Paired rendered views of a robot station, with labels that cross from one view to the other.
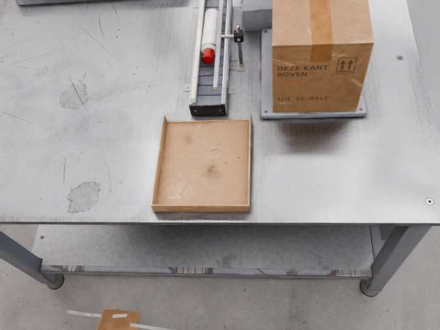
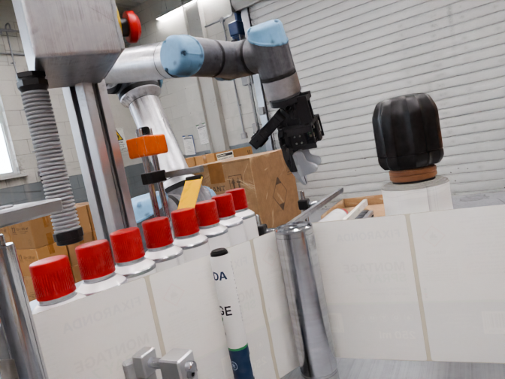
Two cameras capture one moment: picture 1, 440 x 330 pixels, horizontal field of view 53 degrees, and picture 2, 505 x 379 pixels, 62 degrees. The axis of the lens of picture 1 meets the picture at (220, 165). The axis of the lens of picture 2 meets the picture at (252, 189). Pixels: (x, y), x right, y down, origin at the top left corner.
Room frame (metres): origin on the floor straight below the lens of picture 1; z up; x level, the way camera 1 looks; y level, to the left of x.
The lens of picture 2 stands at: (2.20, 0.04, 1.15)
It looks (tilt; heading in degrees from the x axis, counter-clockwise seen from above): 6 degrees down; 195
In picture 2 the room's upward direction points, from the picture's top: 11 degrees counter-clockwise
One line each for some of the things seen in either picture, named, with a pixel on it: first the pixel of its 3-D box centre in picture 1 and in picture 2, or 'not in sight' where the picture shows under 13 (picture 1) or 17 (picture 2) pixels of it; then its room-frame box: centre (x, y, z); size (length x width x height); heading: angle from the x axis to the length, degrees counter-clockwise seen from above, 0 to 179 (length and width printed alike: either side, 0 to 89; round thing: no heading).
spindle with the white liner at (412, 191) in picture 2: not in sight; (417, 207); (1.62, 0.11, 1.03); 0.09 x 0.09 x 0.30
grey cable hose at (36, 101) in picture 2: not in sight; (50, 160); (1.76, -0.32, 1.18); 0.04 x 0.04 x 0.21
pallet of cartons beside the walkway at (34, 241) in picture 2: not in sight; (51, 256); (-1.22, -3.02, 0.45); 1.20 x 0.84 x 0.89; 70
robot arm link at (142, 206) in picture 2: not in sight; (149, 221); (1.30, -0.47, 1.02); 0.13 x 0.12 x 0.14; 154
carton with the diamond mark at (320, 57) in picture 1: (315, 40); (246, 198); (0.88, -0.34, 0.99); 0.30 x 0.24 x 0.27; 166
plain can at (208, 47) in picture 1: (210, 36); (333, 222); (1.07, -0.06, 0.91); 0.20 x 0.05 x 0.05; 166
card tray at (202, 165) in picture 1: (203, 160); (367, 208); (0.66, 0.04, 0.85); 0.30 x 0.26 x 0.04; 167
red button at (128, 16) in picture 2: not in sight; (127, 27); (1.71, -0.21, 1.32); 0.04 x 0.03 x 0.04; 42
